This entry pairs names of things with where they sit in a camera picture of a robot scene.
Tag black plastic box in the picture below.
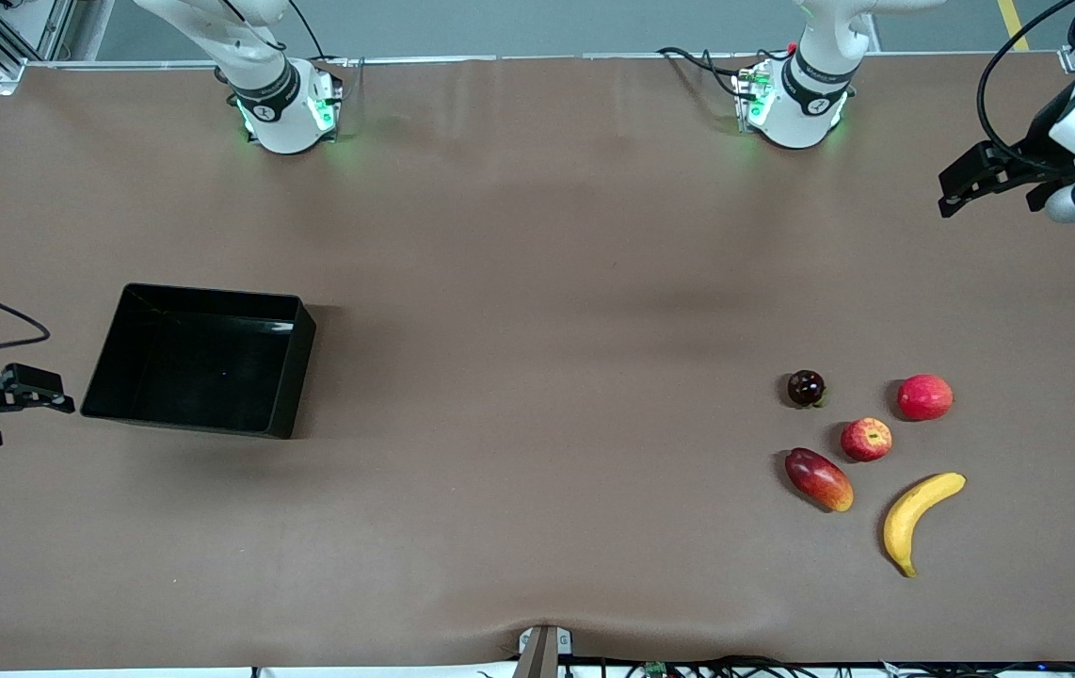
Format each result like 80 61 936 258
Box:
79 282 317 441

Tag small red yellow apple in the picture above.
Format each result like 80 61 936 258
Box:
841 417 893 463

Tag yellow banana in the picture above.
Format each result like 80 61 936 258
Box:
882 472 968 578

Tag round red peach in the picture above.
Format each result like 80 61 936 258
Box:
897 374 955 423

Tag dark purple plum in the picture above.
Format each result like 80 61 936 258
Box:
787 369 827 410

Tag red yellow mango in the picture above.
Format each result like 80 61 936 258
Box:
784 447 856 514

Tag brown table mat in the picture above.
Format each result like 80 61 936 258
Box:
0 52 1075 671

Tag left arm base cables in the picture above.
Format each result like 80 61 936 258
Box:
658 45 755 100

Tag silver table edge rail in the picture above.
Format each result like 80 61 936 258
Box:
24 52 1066 69

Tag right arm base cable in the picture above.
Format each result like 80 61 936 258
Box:
288 0 350 67

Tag brown camera mount bracket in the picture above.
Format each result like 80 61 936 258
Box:
511 624 574 678

